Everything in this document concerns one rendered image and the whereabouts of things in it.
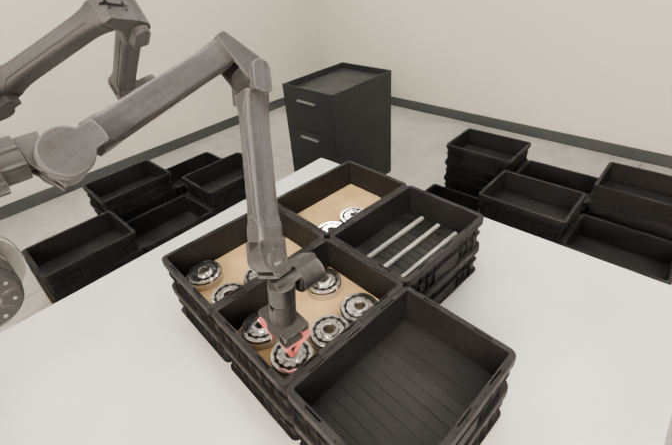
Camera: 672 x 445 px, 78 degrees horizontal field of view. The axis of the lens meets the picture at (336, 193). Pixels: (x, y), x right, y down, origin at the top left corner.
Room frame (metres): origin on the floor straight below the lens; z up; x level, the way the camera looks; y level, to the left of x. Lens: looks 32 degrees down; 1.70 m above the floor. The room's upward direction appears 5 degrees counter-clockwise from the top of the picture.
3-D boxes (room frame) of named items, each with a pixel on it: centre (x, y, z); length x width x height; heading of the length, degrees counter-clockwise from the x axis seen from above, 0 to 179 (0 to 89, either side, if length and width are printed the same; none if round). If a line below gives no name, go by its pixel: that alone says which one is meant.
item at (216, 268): (0.96, 0.42, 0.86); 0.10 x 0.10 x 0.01
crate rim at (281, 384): (0.75, 0.09, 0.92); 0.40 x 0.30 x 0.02; 131
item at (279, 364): (0.64, 0.14, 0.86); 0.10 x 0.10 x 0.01
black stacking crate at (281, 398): (0.75, 0.09, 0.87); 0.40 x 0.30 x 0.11; 131
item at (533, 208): (1.63, -0.93, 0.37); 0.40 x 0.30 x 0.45; 45
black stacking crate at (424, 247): (1.01, -0.21, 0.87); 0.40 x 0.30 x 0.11; 131
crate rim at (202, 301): (0.97, 0.29, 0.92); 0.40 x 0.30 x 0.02; 131
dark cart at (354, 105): (2.75, -0.07, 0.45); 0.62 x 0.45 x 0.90; 135
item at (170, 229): (1.83, 0.91, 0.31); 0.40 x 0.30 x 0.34; 135
